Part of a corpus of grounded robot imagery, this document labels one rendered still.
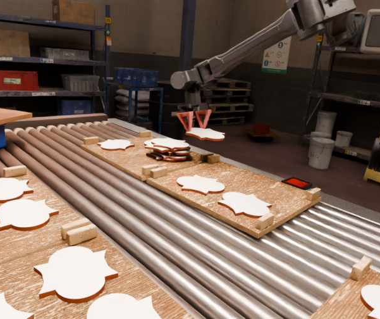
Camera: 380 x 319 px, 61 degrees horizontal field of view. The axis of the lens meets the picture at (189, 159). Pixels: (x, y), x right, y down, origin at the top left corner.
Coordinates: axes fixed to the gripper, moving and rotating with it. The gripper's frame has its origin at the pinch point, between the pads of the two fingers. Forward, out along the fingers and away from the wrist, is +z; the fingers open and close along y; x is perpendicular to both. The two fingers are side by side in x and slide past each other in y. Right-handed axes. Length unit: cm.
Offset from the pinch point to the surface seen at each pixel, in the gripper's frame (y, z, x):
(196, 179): 15.5, 14.2, 13.1
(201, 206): 26.3, 18.0, 24.4
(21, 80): -81, -70, -395
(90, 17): -179, -153, -360
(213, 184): 14.3, 15.6, 18.6
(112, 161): 25.9, 7.6, -16.8
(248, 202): 16.1, 18.9, 32.1
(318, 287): 31, 28, 57
